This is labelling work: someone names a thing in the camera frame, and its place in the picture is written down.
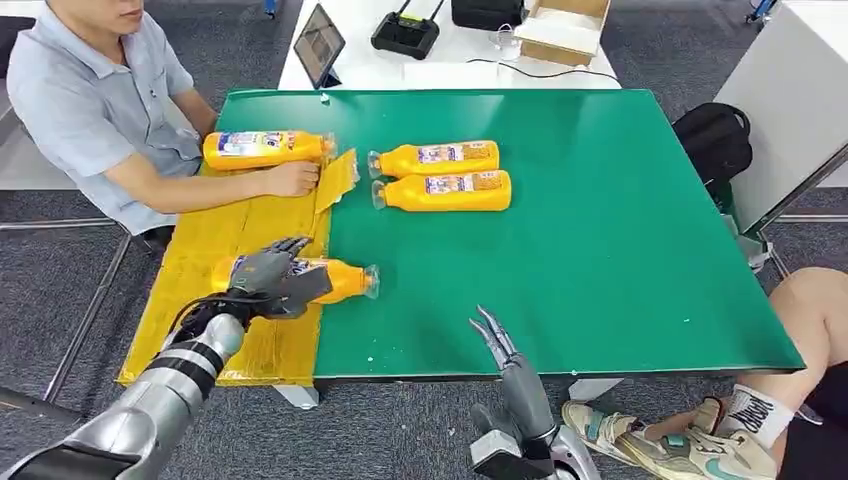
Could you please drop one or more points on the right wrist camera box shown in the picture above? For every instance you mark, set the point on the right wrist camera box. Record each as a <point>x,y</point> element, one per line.
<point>493,458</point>

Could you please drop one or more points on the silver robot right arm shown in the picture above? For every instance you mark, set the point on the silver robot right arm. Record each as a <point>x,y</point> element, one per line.
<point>578,462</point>

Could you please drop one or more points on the metal desk frame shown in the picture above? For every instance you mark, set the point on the metal desk frame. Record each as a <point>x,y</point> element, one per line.
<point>86,311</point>

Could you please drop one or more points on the black tablet on stand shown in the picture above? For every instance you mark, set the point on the black tablet on stand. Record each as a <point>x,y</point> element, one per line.
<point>319,43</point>

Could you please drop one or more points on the seated person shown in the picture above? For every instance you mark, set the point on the seated person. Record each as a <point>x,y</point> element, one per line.
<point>86,112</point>

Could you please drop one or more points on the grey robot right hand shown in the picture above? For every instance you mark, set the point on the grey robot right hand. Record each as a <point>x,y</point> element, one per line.
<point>526,397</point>

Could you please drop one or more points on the beige sneaker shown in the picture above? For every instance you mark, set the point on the beige sneaker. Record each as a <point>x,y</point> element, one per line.
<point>696,454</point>
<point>596,427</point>

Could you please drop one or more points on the black device with antennas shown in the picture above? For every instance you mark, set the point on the black device with antennas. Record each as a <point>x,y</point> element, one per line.
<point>405,33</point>

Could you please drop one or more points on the white table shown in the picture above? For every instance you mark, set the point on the white table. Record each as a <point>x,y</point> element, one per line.
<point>371,66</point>

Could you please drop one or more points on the open cardboard box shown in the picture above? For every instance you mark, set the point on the open cardboard box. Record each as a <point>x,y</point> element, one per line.
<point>563,33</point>

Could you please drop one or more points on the white table leg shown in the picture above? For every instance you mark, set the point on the white table leg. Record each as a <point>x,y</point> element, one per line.
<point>298,396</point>
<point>596,389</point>

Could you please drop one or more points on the black bag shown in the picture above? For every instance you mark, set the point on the black bag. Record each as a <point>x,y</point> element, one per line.
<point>487,13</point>

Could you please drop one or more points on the white tilted panel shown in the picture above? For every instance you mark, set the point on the white tilted panel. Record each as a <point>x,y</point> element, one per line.
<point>788,112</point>

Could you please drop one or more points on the clear plastic cup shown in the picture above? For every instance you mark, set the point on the clear plastic cup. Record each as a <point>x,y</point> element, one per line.
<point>505,41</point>

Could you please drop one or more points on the green table mat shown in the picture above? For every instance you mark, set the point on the green table mat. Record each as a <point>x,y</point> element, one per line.
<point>596,232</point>

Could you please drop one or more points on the yellow sheet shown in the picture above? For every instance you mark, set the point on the yellow sheet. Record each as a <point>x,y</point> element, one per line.
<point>265,225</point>

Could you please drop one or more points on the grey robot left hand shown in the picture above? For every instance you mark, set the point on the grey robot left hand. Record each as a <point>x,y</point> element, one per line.
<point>262,272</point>

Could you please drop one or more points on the blue object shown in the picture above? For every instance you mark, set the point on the blue object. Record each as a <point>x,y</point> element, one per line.
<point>762,9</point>
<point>272,8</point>

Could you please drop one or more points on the white printed sock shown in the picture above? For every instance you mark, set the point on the white printed sock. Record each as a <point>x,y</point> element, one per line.
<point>755,414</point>

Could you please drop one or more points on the person's right hand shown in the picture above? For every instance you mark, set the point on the person's right hand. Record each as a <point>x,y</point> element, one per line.
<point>291,179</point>

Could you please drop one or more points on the person with bare leg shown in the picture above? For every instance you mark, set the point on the person with bare leg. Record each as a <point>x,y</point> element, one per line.
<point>808,331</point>

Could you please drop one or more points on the orange drink bottle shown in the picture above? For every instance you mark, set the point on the orange drink bottle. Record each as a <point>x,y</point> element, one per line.
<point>344,281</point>
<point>437,159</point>
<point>450,192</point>
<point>265,149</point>

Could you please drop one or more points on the black backpack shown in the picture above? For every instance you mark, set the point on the black backpack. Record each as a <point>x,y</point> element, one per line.
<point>714,142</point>

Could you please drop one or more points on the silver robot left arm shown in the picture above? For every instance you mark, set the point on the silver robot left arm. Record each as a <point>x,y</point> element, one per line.
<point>166,391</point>

